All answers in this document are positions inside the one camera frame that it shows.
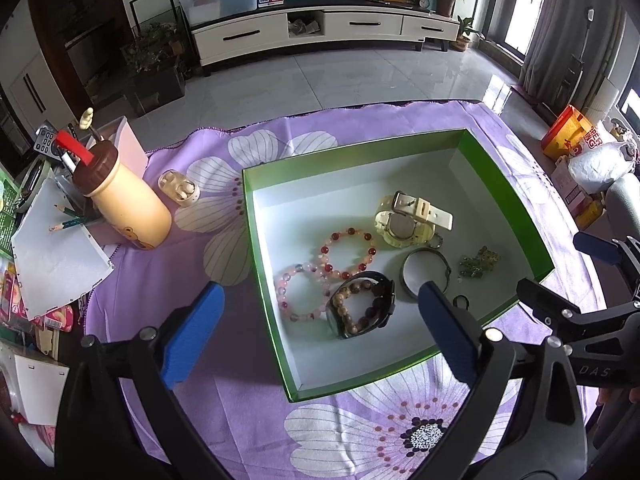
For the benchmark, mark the white tv cabinet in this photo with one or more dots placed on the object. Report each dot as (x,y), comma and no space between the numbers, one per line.
(250,35)

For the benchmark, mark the metal bangle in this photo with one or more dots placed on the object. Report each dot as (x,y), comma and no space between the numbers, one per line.
(440,256)

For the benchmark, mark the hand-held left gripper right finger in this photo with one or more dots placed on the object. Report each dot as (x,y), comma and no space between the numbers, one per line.
(446,330)

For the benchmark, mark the grey chair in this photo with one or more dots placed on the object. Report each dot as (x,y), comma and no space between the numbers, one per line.
(625,205)

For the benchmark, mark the small potted plant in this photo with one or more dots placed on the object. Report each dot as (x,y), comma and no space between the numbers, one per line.
(462,40)

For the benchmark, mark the grey curtain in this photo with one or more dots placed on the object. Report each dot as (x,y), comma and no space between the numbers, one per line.
(555,25)

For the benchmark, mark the cream bottle with brown lid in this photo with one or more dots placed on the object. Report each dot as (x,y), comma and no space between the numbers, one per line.
(130,205)

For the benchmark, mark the white finger-shaped pen topper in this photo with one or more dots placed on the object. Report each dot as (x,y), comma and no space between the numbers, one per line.
(86,119)

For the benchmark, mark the black wristband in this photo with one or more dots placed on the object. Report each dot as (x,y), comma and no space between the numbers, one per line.
(388,300)

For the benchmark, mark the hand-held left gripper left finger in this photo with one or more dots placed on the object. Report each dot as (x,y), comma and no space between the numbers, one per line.
(192,330)

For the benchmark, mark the grey remote control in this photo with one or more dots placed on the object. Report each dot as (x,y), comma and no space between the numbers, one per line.
(46,141)

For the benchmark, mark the cream wrist watch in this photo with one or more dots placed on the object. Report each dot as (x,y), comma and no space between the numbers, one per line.
(400,225)

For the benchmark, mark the pink pen holder box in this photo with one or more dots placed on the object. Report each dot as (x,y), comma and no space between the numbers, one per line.
(127,140)

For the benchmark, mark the white paper sheet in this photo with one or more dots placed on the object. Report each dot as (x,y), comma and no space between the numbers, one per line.
(55,265)

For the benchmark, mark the orange paper bag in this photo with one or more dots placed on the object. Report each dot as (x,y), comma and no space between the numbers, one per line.
(570,132)

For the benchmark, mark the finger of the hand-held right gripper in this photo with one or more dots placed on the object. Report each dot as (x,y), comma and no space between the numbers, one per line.
(550,307)
(595,249)

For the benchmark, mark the person's right hand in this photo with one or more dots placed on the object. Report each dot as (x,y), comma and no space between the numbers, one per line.
(605,396)

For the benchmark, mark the pile of snack packets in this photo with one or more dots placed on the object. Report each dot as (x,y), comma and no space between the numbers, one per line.
(30,305)

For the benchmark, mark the green pencil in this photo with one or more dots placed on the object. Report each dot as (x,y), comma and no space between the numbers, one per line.
(70,210)
(75,225)

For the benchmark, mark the white plastic bag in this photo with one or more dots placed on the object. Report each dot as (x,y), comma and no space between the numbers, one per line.
(602,167)

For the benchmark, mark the cream earbuds case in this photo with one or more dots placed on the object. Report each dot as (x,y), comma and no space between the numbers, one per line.
(180,189)

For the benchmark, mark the green cardboard box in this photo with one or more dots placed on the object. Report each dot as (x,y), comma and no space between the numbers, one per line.
(350,355)

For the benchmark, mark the clear plastic storage bin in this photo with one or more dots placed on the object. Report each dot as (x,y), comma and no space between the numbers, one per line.
(220,0)

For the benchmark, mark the purple floral tablecloth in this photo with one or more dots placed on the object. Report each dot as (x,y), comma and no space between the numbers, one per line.
(165,270)

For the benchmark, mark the bushy plant in dark planter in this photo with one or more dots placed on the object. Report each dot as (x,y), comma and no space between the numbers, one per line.
(152,70)

